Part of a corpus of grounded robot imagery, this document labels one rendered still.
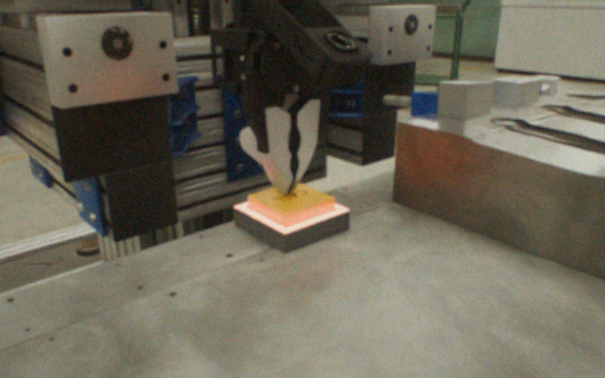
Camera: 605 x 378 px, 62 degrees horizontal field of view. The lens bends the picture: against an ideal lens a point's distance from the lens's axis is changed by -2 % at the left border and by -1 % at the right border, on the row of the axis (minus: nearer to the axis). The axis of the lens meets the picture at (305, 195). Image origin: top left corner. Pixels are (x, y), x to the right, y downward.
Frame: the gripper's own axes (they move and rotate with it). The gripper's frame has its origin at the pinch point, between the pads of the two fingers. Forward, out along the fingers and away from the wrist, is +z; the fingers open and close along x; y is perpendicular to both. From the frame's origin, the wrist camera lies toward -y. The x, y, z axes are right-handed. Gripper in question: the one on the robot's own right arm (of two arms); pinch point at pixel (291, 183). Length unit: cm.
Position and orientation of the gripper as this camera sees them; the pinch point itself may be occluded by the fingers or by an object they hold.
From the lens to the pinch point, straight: 48.2
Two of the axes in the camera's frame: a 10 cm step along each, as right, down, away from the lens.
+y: -6.5, -2.8, 7.1
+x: -7.6, 2.4, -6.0
